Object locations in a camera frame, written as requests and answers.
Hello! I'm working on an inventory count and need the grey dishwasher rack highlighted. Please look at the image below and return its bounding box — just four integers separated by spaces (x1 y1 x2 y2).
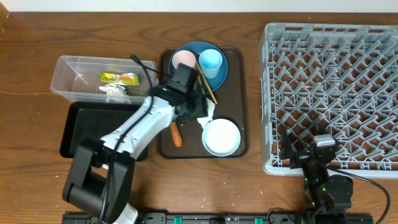
259 23 397 179

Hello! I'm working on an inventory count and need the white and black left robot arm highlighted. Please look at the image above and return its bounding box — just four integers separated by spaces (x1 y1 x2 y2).
62 81 207 223

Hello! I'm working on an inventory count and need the yellow orange snack wrapper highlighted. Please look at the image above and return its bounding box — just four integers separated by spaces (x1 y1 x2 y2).
99 72 139 86

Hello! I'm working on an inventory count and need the white paper napkin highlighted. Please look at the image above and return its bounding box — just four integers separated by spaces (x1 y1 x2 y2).
197 98 216 129

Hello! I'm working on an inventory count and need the dark blue plate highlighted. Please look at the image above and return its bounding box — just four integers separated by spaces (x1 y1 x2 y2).
169 42 228 91

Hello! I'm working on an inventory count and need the clear plastic bin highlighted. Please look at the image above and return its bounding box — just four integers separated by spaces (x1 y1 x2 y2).
50 55 158 105

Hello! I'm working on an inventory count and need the orange carrot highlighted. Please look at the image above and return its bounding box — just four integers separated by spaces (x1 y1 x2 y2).
170 122 183 147

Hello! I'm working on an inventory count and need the light blue plastic cup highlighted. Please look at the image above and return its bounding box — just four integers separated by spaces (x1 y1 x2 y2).
199 49 223 78

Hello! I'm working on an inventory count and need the black plastic bin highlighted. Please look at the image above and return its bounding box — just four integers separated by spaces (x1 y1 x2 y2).
60 101 139 158

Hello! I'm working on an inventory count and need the pink plastic cup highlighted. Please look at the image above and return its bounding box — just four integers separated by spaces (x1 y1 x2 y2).
172 50 197 68

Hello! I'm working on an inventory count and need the crumpled white paper in bin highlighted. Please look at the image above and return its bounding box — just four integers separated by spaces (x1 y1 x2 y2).
99 84 131 104

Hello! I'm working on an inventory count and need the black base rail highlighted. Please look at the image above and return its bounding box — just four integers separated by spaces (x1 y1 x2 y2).
62 213 374 224

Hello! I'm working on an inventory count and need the brown plastic serving tray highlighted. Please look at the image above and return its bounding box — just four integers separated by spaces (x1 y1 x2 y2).
157 47 249 159

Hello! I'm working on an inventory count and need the light blue bowl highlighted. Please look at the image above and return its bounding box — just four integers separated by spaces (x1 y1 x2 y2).
201 119 241 157

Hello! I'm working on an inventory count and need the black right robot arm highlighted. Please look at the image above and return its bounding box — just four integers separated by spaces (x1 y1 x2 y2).
282 131 353 224

